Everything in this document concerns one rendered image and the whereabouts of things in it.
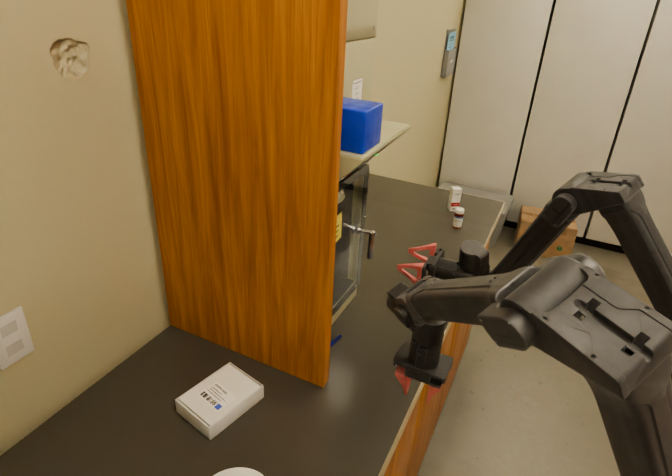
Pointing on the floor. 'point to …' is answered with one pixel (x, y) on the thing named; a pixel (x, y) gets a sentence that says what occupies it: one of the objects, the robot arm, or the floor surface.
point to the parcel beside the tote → (555, 240)
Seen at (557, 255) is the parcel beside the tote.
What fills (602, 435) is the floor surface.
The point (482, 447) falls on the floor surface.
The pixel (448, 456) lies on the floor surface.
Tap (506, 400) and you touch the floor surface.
